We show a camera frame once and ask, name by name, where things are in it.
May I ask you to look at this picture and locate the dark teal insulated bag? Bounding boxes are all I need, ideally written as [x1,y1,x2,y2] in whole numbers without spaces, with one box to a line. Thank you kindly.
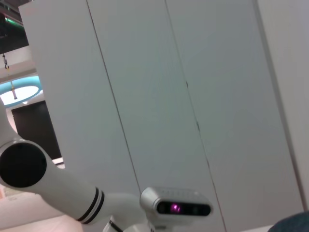
[269,210,309,232]

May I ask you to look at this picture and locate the round teal-rimmed ceiling light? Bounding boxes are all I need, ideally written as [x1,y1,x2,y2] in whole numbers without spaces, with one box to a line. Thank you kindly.
[0,76,43,108]

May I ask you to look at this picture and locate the hanging metal hook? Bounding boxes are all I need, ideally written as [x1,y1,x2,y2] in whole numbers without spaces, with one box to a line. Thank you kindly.
[1,54,11,70]

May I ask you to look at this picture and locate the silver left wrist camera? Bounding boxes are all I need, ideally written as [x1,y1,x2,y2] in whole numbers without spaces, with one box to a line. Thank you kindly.
[139,186,213,222]

